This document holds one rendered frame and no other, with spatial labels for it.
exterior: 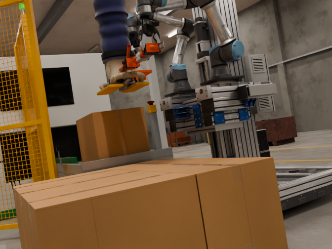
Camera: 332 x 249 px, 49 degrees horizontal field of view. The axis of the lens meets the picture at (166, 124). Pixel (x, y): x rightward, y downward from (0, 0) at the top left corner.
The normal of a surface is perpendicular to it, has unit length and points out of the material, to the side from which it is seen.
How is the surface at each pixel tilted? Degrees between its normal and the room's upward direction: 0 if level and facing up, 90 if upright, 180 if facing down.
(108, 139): 90
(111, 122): 90
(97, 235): 90
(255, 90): 90
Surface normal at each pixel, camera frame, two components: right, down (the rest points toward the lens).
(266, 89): 0.51, -0.11
